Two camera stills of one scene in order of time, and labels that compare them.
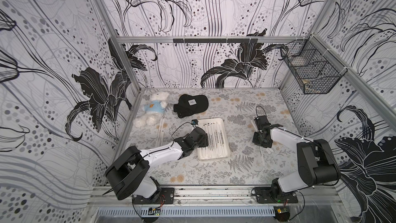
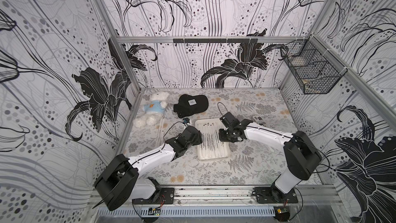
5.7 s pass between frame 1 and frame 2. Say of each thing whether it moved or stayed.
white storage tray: stayed
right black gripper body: moved
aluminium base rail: stayed
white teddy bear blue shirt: stayed
